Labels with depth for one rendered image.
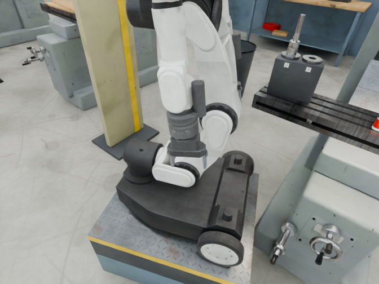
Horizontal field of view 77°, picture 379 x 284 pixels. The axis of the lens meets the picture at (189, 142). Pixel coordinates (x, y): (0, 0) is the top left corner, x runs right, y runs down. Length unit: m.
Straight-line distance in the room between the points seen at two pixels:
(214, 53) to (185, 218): 0.70
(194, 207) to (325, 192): 0.57
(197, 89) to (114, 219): 0.91
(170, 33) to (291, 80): 0.86
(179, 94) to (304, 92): 0.86
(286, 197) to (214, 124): 1.06
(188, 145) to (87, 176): 1.53
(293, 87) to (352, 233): 0.69
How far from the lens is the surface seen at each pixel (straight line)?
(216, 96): 0.84
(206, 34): 0.74
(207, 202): 1.16
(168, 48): 0.58
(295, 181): 1.92
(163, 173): 1.10
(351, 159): 1.22
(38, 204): 2.11
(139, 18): 0.84
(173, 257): 1.21
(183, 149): 0.72
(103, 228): 1.33
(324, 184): 1.22
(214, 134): 0.87
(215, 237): 1.04
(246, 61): 2.89
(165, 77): 0.58
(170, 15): 0.57
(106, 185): 2.04
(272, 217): 1.65
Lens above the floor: 1.50
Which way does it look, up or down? 40 degrees down
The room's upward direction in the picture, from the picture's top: 3 degrees clockwise
